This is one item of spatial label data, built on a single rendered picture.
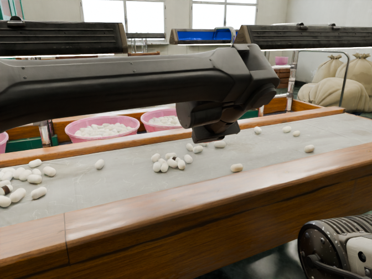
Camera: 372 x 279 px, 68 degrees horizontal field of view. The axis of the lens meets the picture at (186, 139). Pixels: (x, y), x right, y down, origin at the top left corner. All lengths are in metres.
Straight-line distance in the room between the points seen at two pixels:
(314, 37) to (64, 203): 0.89
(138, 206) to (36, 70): 0.35
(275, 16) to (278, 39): 6.24
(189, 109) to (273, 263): 1.26
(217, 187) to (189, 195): 0.07
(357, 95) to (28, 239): 3.46
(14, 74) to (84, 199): 0.41
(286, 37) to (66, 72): 0.77
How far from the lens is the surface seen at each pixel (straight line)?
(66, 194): 0.70
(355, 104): 3.67
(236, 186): 0.63
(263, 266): 1.56
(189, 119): 0.43
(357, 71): 4.79
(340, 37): 1.15
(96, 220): 0.55
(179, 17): 6.07
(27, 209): 0.68
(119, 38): 0.72
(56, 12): 5.75
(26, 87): 0.30
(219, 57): 0.38
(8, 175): 0.81
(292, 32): 1.00
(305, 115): 1.29
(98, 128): 1.15
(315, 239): 0.54
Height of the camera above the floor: 1.08
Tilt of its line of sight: 21 degrees down
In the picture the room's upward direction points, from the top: straight up
